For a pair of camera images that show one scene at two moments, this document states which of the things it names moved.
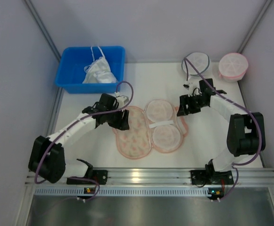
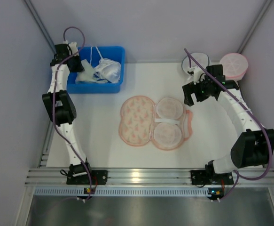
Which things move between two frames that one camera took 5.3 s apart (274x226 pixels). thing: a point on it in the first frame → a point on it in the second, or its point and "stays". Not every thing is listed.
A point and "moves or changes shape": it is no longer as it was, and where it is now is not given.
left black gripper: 117,118 → 75,64
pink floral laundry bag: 161,125 moves or changes shape
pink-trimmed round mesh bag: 232,67 stays
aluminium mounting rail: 245,177 stays
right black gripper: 188,105 → 189,93
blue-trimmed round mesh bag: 200,61 stays
